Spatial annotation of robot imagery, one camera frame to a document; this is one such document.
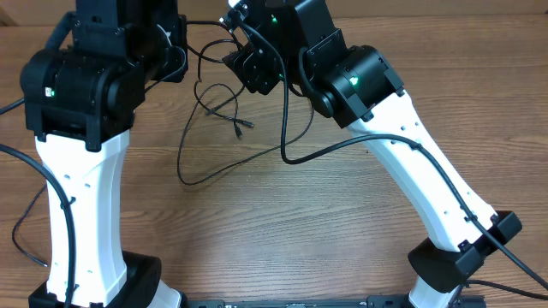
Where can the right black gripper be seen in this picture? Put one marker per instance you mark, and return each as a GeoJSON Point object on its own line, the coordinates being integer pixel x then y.
{"type": "Point", "coordinates": [254, 74]}

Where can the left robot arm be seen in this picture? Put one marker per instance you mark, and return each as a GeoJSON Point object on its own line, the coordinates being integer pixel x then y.
{"type": "Point", "coordinates": [81, 92]}

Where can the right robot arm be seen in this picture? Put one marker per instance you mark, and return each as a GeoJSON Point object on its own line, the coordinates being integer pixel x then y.
{"type": "Point", "coordinates": [297, 43]}

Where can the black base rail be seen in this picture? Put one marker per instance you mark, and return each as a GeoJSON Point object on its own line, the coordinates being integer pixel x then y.
{"type": "Point", "coordinates": [373, 301]}

